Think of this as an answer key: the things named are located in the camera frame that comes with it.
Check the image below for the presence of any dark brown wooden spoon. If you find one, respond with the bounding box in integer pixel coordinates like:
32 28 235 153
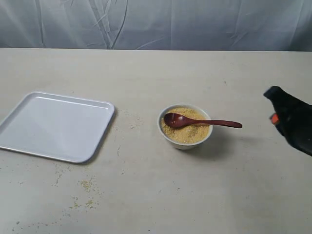
163 113 242 129

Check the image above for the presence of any yellow-brown granular food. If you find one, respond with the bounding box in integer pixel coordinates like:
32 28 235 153
160 107 212 144

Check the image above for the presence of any white wrinkled backdrop curtain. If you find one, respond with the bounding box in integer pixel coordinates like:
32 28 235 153
0 0 312 51

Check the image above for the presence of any white ceramic bowl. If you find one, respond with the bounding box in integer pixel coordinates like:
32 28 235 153
157 104 213 150

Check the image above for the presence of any white square plastic tray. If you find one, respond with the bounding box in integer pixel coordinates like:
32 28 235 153
0 92 115 164

